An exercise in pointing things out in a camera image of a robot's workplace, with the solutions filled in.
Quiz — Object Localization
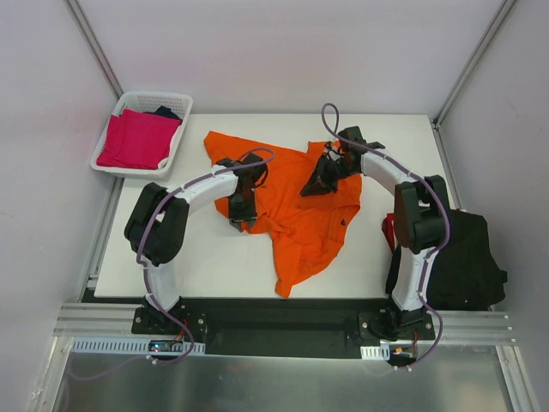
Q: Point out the orange t shirt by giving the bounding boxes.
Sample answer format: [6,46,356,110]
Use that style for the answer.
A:
[204,131,362,298]

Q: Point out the white plastic basket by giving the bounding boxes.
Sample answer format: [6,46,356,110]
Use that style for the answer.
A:
[90,90,193,179]

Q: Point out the pink t shirt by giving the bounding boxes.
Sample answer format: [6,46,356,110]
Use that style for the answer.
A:
[96,109,183,170]

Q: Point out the black t shirt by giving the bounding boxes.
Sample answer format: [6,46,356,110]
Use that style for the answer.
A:
[384,209,508,310]

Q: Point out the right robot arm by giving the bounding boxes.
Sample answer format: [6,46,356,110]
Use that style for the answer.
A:
[300,126,450,342]

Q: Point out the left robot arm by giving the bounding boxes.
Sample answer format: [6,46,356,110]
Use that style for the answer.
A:
[124,148,275,335]

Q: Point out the red t shirt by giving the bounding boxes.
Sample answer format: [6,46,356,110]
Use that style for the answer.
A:
[382,213,398,253]

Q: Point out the dark navy t shirt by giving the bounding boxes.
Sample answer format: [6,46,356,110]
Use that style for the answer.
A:
[154,106,182,123]

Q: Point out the left white cable duct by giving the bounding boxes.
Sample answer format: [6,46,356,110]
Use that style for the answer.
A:
[72,337,205,356]

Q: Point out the white cable duct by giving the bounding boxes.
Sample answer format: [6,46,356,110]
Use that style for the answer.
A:
[360,344,390,361]
[72,337,205,356]

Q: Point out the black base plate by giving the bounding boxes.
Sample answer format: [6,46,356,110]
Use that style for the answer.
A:
[131,298,435,359]

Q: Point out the right white cable duct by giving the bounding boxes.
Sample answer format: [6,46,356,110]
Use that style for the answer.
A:
[360,344,390,361]

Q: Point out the right aluminium frame post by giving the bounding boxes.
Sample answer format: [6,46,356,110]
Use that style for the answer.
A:
[432,0,519,130]

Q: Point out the aluminium frame post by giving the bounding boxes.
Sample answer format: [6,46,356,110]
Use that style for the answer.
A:
[63,0,124,99]
[432,0,519,130]

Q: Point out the left aluminium frame post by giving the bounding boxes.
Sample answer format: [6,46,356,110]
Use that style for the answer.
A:
[63,0,124,99]

